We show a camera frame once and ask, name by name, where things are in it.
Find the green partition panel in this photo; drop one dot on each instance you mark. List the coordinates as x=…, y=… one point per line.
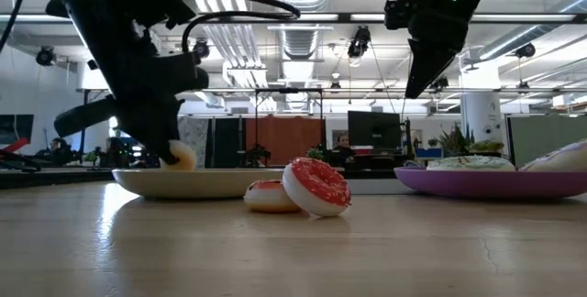
x=546, y=139

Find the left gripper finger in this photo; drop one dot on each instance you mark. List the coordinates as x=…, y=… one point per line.
x=167, y=127
x=140, y=127

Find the black ceiling spotlight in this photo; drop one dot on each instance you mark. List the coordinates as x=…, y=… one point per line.
x=358, y=42
x=201, y=48
x=525, y=50
x=45, y=56

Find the blue box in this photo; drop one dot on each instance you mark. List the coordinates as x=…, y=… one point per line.
x=428, y=153

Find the cream round plate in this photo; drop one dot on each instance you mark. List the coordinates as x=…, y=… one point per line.
x=192, y=184

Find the orange partition panel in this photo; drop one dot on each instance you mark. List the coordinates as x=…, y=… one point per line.
x=284, y=139

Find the large pink sprinkled donut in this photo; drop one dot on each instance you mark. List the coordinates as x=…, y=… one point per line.
x=559, y=159

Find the red sprinkled donut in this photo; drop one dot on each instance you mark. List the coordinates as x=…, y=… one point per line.
x=266, y=198
x=316, y=187

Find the purple round plate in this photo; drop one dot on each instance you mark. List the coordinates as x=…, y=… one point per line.
x=481, y=184

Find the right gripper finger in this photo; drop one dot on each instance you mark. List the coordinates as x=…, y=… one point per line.
x=424, y=65

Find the black computer monitor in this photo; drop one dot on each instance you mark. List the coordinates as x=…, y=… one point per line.
x=373, y=129

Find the spiky green potted plant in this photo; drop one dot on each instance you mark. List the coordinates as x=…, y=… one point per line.
x=454, y=141

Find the white round column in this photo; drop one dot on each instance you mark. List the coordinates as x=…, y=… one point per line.
x=481, y=109

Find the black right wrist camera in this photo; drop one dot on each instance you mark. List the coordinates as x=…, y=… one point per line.
x=398, y=14

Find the person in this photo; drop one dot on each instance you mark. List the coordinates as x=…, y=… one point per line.
x=341, y=150
x=58, y=150

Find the low green potted plant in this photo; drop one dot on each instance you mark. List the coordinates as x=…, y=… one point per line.
x=486, y=146

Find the small yellow donut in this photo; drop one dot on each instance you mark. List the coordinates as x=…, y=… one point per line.
x=185, y=157

